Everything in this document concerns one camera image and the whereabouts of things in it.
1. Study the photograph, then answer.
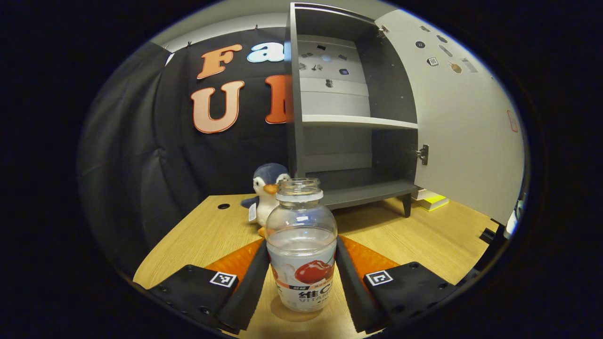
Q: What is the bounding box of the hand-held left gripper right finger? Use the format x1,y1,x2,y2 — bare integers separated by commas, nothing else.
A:
335,235,460,334

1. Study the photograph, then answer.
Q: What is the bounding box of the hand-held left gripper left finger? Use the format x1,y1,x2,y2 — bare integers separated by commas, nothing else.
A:
150,238,270,334

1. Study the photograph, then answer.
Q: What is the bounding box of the clear plastic bottle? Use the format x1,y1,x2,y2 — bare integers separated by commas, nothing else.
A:
265,178,338,313

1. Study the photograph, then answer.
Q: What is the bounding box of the grey cabinet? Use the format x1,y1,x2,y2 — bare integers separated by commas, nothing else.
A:
284,2,422,218

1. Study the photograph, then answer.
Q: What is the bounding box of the white cabinet door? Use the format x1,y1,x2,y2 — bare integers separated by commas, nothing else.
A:
375,8,526,226

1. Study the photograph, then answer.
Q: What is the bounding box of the light cabinet shelf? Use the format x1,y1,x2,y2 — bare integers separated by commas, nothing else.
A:
301,115,419,130

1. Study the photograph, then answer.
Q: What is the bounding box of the plush penguin toy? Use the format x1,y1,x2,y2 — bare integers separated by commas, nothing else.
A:
241,163,292,237

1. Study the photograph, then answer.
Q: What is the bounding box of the yellow book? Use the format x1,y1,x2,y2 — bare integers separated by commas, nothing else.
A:
418,194,449,211

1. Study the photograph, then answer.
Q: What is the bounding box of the black stand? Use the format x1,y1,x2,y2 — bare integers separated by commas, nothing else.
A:
480,219,508,245

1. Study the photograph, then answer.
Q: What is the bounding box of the black backdrop cloth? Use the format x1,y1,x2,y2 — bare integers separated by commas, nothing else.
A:
78,26,295,278

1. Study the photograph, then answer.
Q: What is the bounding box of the white flat object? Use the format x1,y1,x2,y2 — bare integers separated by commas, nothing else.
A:
505,198,522,240

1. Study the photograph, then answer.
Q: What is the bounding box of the row of backdrop clips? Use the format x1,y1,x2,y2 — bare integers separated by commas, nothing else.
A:
186,24,259,48

